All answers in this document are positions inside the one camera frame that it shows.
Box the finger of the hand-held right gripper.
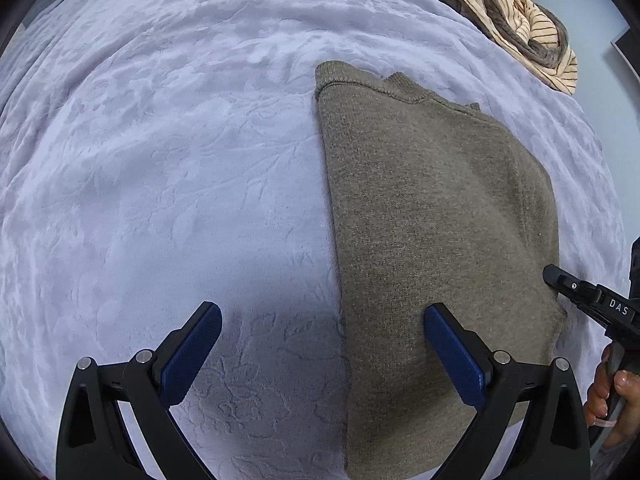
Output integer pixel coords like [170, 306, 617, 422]
[542, 263, 638, 330]

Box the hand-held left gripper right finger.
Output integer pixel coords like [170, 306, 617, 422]
[423, 303, 592, 480]

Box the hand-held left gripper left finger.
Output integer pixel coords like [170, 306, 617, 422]
[55, 301, 224, 480]

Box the olive knit sweater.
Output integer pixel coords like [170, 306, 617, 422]
[314, 60, 569, 480]

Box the person's right forearm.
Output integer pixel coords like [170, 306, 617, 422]
[590, 400, 640, 480]

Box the person's right hand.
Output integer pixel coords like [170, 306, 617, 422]
[583, 346, 640, 429]

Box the lavender embossed blanket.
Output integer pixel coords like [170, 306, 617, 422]
[0, 0, 629, 480]

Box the grey framed monitor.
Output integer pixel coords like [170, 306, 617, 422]
[611, 24, 640, 87]

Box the beige striped brown garment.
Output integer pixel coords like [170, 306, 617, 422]
[360, 0, 579, 96]

